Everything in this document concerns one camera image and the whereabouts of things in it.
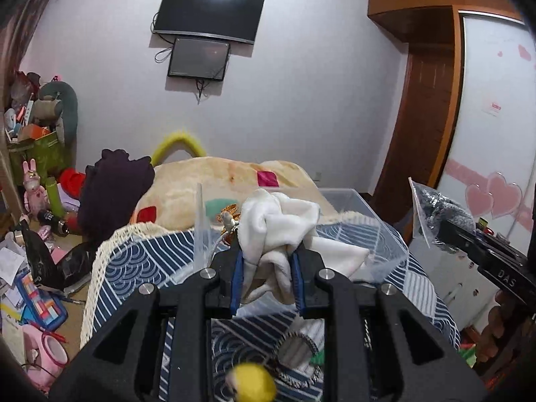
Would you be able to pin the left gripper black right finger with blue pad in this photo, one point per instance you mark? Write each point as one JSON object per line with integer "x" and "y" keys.
{"x": 377, "y": 345}

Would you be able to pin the brown wooden door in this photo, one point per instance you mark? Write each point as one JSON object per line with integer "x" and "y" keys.
{"x": 418, "y": 131}

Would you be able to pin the black white hair band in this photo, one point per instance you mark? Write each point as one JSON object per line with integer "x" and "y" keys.
{"x": 291, "y": 357}

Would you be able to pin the white wardrobe door pink hearts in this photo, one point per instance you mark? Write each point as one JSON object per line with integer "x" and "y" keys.
{"x": 490, "y": 168}

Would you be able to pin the black wall television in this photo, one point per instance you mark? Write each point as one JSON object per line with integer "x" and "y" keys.
{"x": 233, "y": 20}

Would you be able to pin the grey green plush toy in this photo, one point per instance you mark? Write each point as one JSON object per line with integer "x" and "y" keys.
{"x": 57, "y": 105}

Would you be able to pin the clear plastic storage box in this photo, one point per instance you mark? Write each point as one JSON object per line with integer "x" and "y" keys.
{"x": 354, "y": 223}

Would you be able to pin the green cardboard box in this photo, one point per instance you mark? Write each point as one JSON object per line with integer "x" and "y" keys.
{"x": 50, "y": 155}

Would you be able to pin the yellow felt bird ball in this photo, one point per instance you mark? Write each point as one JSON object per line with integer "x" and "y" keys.
{"x": 251, "y": 382}

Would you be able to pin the beige patchwork plush blanket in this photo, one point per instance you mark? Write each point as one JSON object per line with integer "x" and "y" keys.
{"x": 170, "y": 201}

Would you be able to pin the red plush item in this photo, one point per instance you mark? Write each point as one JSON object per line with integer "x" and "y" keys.
{"x": 72, "y": 182}

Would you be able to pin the blue white patterned tablecloth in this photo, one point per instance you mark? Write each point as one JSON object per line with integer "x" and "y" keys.
{"x": 134, "y": 256}

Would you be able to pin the green knitted soft toy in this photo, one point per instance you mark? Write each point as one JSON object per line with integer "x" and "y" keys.
{"x": 318, "y": 359}

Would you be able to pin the pink rabbit toy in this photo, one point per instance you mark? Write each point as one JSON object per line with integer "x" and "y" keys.
{"x": 35, "y": 195}

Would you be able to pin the small black wall monitor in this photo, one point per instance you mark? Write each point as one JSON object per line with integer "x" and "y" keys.
{"x": 200, "y": 59}

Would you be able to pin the white soft cloth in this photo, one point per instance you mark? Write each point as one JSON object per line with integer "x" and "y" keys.
{"x": 271, "y": 228}

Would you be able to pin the dark purple garment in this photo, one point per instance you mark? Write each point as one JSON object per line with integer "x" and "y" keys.
{"x": 110, "y": 192}

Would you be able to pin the green cylinder bottle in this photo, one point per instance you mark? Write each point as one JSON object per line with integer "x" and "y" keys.
{"x": 54, "y": 199}

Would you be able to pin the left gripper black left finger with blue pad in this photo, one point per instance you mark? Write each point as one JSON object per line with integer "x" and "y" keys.
{"x": 123, "y": 359}

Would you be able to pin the yellow curved plush tube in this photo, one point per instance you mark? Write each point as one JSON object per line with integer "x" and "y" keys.
{"x": 175, "y": 141}

